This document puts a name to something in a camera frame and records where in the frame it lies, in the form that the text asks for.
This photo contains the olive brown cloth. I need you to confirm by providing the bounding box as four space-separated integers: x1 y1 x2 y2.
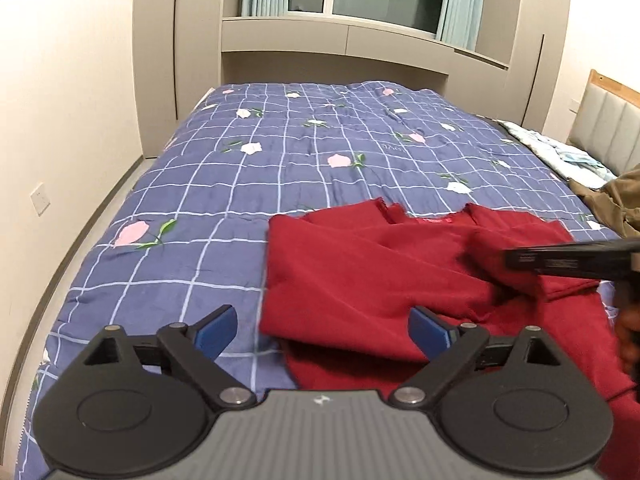
570 165 640 241

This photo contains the person's right hand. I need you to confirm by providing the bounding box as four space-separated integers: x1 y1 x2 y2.
615 306 640 376

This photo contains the grey padded headboard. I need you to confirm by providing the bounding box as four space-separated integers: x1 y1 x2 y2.
567 68 640 181

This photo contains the white wall socket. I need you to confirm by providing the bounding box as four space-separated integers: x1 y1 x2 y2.
31 183 52 216

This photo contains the pale floral bedding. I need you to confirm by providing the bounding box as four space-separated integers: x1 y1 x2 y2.
497 120 619 191

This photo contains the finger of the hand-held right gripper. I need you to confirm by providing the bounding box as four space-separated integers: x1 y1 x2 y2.
504 241 617 281

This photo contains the blue checked floral quilt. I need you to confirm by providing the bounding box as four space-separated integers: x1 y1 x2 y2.
15 80 622 480

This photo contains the beige built-in wardrobe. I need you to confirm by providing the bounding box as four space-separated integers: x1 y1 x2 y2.
131 0 574 161

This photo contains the red knit sweater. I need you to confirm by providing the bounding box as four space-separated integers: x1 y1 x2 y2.
259 198 640 480

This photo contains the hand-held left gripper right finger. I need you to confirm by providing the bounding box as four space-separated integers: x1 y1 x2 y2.
391 305 564 410

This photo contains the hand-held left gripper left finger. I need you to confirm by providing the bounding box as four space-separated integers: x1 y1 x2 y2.
81 304 257 411

